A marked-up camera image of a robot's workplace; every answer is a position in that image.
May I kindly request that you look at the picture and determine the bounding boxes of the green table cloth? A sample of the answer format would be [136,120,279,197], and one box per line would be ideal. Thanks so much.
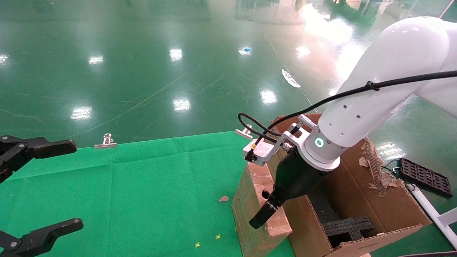
[0,131,297,257]

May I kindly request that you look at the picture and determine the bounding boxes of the thick black braided cable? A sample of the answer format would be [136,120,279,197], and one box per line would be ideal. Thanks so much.
[238,70,457,159]

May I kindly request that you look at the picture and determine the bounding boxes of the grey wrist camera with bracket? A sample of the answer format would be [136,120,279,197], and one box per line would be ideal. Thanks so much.
[242,121,318,167]

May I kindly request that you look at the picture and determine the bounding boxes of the large torn cardboard carton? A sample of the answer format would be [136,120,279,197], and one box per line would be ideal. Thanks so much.
[270,113,432,257]

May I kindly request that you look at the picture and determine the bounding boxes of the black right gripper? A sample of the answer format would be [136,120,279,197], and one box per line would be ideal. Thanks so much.
[249,145,329,230]

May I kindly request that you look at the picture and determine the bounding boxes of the silver binder clip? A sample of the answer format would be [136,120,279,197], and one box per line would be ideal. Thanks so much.
[94,133,117,149]
[235,124,253,140]

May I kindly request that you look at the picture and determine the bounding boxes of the black foam insert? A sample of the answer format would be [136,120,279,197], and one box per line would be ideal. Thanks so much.
[307,189,375,248]

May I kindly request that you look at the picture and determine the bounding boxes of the white stand with foot bar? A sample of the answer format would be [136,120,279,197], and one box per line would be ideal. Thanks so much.
[439,0,457,19]

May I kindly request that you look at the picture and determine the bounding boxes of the white pipe frame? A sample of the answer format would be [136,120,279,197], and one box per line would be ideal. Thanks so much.
[407,184,457,250]

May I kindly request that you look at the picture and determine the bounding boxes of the black plastic grid tray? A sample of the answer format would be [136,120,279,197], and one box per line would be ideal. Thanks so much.
[398,158,453,198]

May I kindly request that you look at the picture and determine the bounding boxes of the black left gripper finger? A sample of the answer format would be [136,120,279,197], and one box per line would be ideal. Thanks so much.
[0,218,84,257]
[0,135,77,183]

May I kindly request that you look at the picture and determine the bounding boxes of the small brown cardboard box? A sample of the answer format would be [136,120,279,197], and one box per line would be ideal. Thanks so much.
[231,162,293,257]

